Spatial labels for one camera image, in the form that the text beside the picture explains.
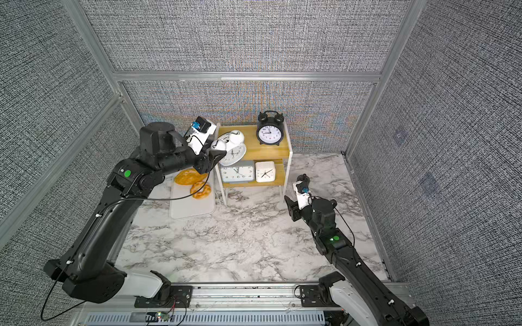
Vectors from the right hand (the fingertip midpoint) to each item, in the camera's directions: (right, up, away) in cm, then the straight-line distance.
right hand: (292, 189), depth 77 cm
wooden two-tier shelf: (-4, +13, +4) cm, 14 cm away
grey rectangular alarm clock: (-20, +7, +7) cm, 22 cm away
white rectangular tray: (-47, -10, +20) cm, 52 cm away
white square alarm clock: (-10, +7, +7) cm, 14 cm away
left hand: (-24, +15, -16) cm, 32 cm away
